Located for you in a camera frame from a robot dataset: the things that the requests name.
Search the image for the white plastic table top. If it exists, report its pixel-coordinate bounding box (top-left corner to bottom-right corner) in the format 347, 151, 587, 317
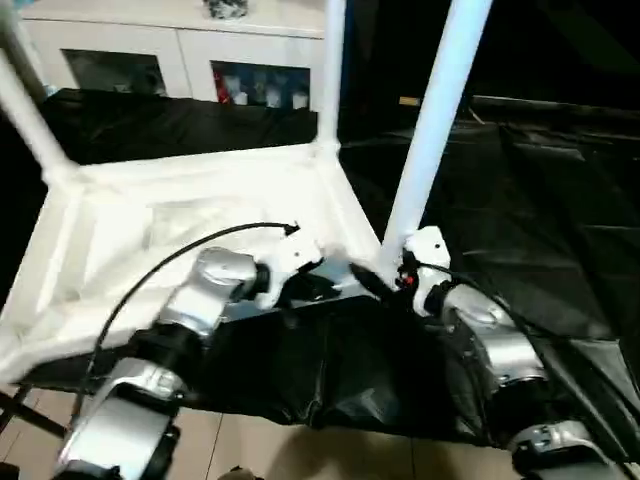
0, 141, 384, 385

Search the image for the black work surface mat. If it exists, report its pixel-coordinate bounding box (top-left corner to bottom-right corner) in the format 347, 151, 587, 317
0, 87, 640, 446

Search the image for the white glass door cabinet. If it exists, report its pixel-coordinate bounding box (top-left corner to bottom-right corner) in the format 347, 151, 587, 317
19, 0, 341, 109

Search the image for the dark patterned object on cabinet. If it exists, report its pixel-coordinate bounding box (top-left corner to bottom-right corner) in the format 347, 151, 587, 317
204, 0, 250, 20

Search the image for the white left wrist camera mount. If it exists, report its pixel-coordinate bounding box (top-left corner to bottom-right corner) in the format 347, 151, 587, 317
254, 227, 326, 309

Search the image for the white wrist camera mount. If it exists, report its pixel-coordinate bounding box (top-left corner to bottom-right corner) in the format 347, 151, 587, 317
402, 225, 452, 317
254, 227, 326, 309

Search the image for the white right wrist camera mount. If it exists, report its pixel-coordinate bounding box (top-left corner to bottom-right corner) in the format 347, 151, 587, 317
402, 225, 452, 317

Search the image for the black left wrist camera cable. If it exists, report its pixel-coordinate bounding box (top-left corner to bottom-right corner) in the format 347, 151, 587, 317
72, 221, 301, 426

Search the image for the black metal frame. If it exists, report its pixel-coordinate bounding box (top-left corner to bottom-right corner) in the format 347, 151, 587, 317
472, 94, 640, 122

